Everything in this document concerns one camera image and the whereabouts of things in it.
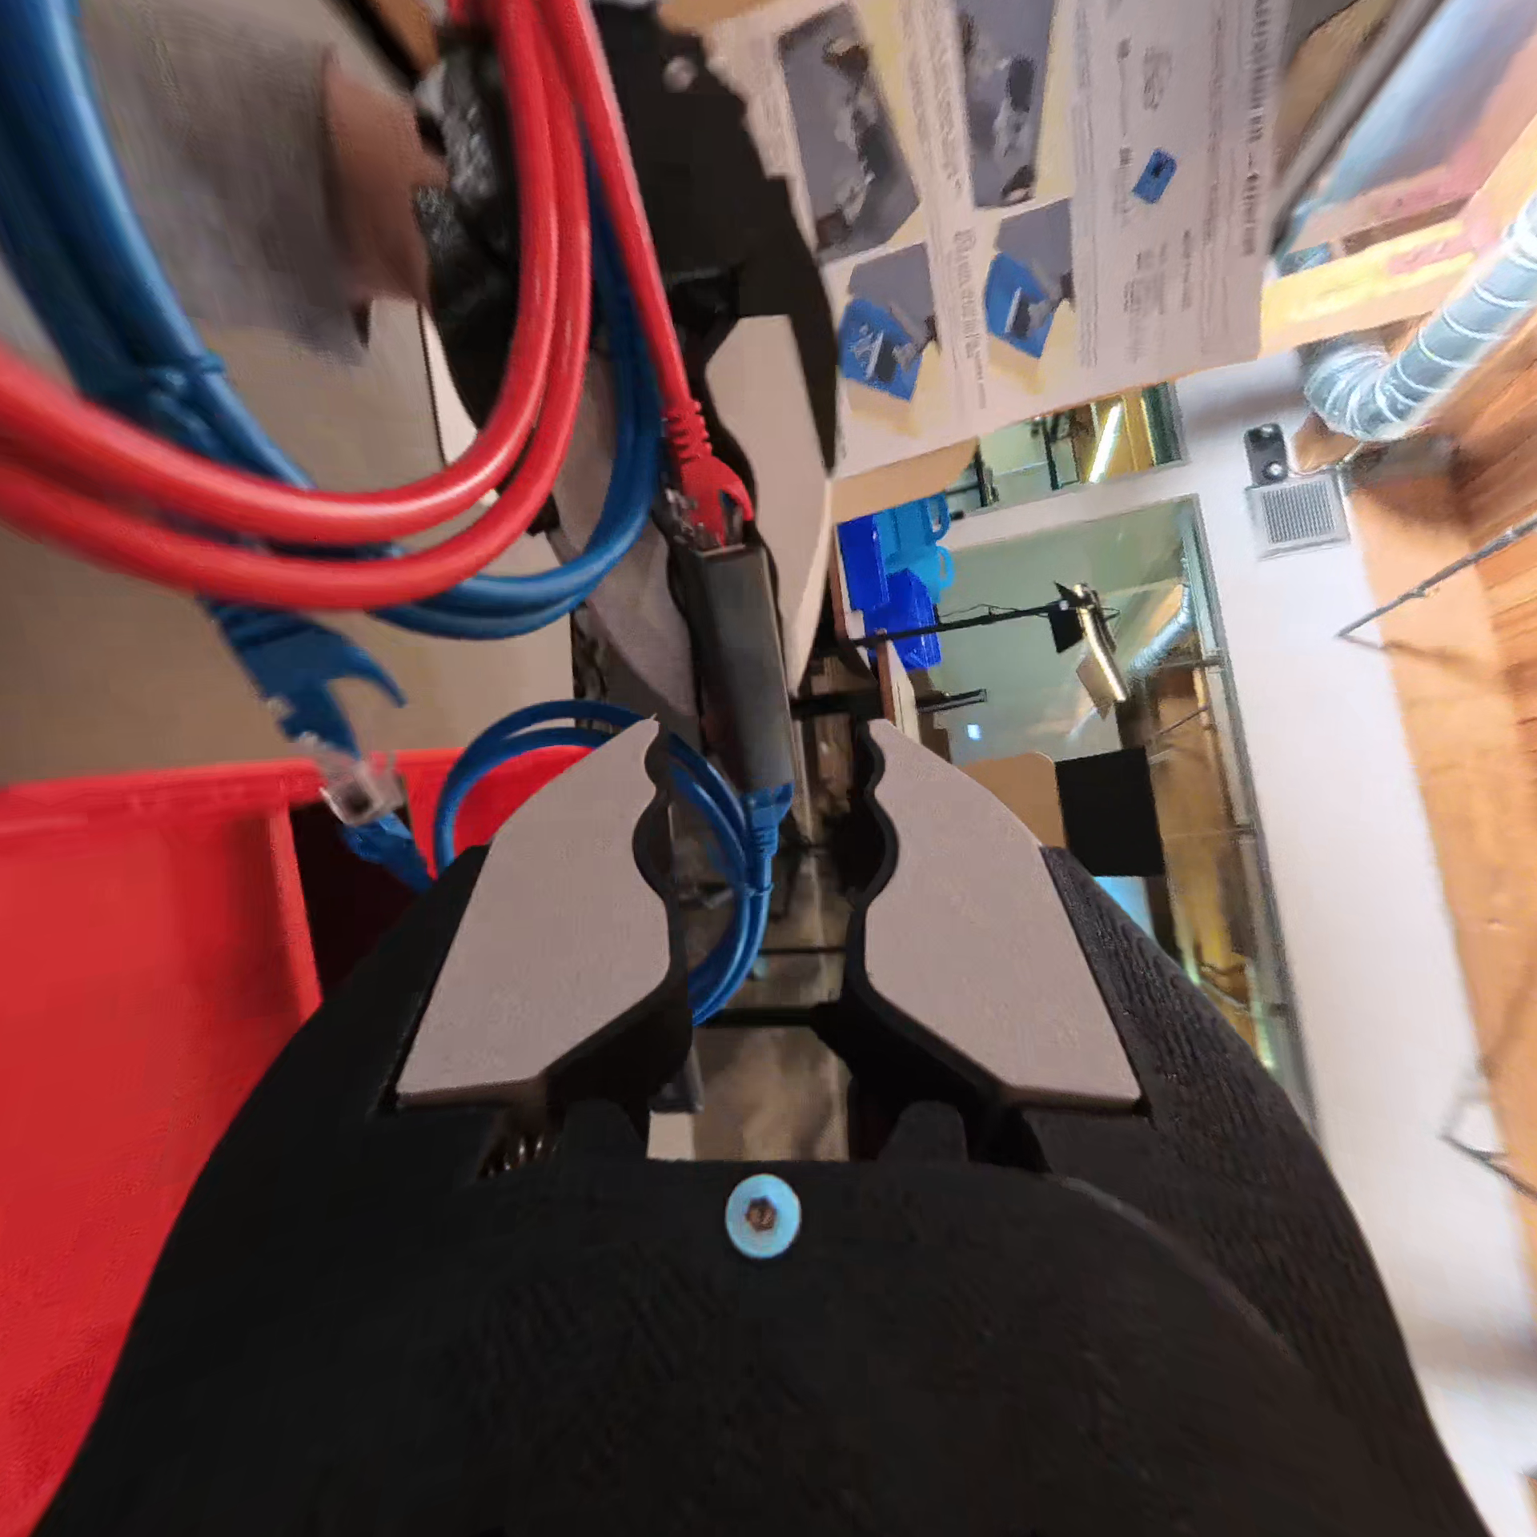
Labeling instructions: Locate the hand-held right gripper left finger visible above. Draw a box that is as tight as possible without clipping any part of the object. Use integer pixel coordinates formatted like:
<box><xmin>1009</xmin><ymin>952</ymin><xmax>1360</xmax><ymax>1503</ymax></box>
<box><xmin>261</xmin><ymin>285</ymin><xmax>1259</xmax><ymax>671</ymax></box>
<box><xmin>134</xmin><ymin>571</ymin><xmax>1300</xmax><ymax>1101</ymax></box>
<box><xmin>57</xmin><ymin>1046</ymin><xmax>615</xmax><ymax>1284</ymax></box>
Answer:
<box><xmin>390</xmin><ymin>716</ymin><xmax>697</xmax><ymax>1117</ymax></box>

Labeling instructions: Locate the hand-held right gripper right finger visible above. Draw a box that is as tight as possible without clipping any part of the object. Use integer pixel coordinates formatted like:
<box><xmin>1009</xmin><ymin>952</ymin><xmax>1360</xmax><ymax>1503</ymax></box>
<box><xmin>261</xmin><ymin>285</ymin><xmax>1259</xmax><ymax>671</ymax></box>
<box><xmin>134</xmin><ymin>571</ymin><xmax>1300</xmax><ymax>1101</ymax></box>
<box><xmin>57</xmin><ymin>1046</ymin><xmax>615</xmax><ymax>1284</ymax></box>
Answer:
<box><xmin>839</xmin><ymin>716</ymin><xmax>1146</xmax><ymax>1117</ymax></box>

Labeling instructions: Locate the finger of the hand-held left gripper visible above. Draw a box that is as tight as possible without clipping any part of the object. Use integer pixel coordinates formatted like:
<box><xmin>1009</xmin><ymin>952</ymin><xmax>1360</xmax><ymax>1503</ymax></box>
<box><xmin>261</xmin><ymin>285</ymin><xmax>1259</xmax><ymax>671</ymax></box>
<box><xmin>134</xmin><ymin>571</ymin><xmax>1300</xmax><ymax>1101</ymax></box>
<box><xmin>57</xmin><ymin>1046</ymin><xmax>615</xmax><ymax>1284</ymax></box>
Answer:
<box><xmin>544</xmin><ymin>360</ymin><xmax>706</xmax><ymax>721</ymax></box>
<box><xmin>706</xmin><ymin>311</ymin><xmax>839</xmax><ymax>691</ymax></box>

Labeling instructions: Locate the black cable coupler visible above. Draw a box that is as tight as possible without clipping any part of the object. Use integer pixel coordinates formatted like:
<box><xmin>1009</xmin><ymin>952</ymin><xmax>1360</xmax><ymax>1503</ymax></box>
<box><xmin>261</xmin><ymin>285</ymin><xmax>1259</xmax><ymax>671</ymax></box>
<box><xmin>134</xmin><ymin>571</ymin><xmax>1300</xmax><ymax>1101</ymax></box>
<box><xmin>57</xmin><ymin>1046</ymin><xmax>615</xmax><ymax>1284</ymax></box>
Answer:
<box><xmin>671</xmin><ymin>534</ymin><xmax>799</xmax><ymax>801</ymax></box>

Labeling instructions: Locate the red network cable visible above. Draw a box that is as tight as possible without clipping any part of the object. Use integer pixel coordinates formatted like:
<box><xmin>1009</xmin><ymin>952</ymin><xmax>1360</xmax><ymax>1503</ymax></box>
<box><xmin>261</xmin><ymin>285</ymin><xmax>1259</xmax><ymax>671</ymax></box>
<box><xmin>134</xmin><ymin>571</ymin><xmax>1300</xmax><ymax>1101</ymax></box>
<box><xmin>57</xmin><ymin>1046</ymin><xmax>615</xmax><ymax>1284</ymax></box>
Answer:
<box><xmin>0</xmin><ymin>0</ymin><xmax>760</xmax><ymax>611</ymax></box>

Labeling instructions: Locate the short blue network cable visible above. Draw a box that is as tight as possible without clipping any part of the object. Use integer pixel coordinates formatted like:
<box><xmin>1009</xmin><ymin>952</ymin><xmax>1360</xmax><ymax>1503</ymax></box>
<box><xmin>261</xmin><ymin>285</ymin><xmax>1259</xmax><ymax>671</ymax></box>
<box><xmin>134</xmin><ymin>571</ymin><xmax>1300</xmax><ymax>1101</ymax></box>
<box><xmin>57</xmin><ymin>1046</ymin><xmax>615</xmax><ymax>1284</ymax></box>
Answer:
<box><xmin>341</xmin><ymin>699</ymin><xmax>791</xmax><ymax>1024</ymax></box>

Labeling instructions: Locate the red plastic bin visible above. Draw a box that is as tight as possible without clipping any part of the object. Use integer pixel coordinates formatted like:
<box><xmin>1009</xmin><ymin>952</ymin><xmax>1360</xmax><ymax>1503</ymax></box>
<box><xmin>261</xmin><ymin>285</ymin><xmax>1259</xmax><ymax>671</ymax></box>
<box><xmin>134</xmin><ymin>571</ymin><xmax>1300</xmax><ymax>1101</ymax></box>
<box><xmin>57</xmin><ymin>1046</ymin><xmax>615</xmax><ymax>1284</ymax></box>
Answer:
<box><xmin>0</xmin><ymin>746</ymin><xmax>600</xmax><ymax>1537</ymax></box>

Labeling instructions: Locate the long blue network cable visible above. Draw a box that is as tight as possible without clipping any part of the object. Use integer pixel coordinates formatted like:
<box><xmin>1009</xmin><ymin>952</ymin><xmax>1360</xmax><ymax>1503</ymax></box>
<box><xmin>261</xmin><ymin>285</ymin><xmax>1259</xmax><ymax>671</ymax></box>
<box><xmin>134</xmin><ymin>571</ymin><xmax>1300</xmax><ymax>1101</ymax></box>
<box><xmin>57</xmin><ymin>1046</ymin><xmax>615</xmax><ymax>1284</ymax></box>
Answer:
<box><xmin>0</xmin><ymin>0</ymin><xmax>665</xmax><ymax>834</ymax></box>

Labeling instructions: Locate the person's left hand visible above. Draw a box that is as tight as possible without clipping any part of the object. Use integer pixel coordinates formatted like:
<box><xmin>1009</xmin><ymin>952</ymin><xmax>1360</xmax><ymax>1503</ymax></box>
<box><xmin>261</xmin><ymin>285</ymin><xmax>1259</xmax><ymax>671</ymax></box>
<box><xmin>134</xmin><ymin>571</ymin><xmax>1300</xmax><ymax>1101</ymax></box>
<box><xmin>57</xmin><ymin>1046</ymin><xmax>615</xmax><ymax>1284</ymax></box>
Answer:
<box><xmin>314</xmin><ymin>52</ymin><xmax>442</xmax><ymax>311</ymax></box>

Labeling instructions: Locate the wooden partition board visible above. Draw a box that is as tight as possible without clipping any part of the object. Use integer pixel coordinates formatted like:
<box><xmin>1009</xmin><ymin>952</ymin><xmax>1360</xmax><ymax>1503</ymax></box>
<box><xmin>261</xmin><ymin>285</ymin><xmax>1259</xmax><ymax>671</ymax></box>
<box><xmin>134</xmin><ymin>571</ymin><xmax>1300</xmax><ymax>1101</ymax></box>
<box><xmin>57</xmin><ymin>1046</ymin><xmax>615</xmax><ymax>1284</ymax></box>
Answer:
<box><xmin>826</xmin><ymin>0</ymin><xmax>1537</xmax><ymax>525</ymax></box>

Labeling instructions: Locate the blue storage bin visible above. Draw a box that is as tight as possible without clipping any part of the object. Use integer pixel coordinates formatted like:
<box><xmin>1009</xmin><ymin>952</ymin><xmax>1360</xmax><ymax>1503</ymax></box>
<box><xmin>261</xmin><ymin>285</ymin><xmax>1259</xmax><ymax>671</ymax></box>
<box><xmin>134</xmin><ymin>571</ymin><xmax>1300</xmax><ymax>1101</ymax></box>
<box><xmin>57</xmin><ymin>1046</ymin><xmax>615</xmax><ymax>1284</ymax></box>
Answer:
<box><xmin>835</xmin><ymin>514</ymin><xmax>895</xmax><ymax>613</ymax></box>
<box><xmin>886</xmin><ymin>575</ymin><xmax>948</xmax><ymax>671</ymax></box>

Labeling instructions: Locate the brown cardboard panel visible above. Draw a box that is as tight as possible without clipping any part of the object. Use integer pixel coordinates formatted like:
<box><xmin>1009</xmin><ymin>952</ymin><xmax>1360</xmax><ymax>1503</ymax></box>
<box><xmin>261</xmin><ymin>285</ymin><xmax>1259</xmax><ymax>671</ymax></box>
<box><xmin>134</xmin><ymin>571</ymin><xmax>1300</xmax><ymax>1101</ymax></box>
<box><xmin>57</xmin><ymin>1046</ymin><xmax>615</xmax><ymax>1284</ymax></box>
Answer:
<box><xmin>955</xmin><ymin>750</ymin><xmax>1071</xmax><ymax>852</ymax></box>

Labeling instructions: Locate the light blue bin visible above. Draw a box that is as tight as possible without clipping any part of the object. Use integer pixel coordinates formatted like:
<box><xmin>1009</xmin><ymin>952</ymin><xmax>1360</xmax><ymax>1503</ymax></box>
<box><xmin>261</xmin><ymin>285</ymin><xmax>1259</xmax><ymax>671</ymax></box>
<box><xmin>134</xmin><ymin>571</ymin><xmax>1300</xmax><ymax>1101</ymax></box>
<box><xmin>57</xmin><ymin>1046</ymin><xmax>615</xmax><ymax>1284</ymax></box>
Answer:
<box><xmin>885</xmin><ymin>499</ymin><xmax>952</xmax><ymax>587</ymax></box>

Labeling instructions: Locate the black upright panel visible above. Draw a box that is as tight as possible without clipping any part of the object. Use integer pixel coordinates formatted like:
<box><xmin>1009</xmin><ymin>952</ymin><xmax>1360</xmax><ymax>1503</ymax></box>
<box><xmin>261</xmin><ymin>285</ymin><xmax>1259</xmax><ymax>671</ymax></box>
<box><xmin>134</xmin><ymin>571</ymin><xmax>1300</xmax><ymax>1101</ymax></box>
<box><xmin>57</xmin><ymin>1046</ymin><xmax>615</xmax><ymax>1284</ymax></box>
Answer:
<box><xmin>1058</xmin><ymin>750</ymin><xmax>1168</xmax><ymax>878</ymax></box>

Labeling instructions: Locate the black bin divider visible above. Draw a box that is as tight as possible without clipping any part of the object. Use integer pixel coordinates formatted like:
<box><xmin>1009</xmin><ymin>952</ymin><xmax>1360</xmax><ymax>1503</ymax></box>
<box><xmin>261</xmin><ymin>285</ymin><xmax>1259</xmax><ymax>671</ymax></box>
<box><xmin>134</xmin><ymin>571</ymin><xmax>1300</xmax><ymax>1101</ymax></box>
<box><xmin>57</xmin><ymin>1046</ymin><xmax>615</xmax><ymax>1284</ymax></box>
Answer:
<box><xmin>292</xmin><ymin>795</ymin><xmax>435</xmax><ymax>998</ymax></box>

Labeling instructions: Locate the black boom stand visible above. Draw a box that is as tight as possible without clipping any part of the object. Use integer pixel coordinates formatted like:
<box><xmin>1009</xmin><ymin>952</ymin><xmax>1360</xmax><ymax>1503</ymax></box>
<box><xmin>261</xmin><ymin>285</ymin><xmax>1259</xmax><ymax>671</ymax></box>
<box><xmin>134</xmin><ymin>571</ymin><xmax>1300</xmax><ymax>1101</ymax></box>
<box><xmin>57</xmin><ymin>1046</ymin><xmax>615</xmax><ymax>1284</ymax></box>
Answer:
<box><xmin>934</xmin><ymin>579</ymin><xmax>1135</xmax><ymax>708</ymax></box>

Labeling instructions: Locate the instruction poster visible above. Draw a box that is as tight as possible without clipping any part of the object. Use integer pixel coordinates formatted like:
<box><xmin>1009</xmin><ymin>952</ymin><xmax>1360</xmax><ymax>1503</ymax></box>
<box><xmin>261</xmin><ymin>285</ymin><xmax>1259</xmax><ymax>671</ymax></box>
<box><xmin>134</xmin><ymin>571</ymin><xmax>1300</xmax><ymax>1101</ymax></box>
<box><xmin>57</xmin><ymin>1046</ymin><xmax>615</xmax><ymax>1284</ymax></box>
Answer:
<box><xmin>708</xmin><ymin>0</ymin><xmax>1275</xmax><ymax>476</ymax></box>

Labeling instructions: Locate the wall vent grille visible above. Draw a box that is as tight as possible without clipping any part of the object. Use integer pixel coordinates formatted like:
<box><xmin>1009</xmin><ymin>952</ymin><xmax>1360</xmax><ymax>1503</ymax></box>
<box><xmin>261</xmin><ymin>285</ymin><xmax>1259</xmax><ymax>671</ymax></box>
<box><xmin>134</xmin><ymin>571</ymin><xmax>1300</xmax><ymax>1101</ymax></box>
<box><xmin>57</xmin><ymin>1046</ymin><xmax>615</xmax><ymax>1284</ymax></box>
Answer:
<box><xmin>1245</xmin><ymin>470</ymin><xmax>1351</xmax><ymax>558</ymax></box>

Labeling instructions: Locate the silver flexible duct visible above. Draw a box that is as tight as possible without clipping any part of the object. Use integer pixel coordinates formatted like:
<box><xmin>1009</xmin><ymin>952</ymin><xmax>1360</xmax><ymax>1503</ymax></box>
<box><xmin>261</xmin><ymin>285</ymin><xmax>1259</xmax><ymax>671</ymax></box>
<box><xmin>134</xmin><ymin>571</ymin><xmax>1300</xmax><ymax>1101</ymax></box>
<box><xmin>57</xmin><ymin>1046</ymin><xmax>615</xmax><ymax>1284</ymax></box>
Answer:
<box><xmin>1303</xmin><ymin>200</ymin><xmax>1537</xmax><ymax>440</ymax></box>

